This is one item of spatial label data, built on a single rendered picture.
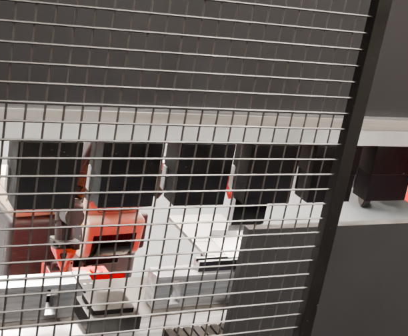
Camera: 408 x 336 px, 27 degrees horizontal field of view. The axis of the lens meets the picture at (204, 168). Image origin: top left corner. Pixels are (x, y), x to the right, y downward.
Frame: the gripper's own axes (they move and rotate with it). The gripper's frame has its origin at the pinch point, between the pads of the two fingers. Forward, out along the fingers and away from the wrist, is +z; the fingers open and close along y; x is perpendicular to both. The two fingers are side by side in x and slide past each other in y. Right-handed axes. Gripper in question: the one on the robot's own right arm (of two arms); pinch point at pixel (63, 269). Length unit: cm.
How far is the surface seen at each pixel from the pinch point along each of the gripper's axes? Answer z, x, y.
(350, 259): -23, 29, 96
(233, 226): -19, 33, 42
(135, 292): 0.1, 10.1, 29.9
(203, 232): -14.0, 33.1, 24.2
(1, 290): -7, -29, 41
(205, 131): -45, 17, 52
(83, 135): -44, -14, 52
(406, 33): -71, 56, 78
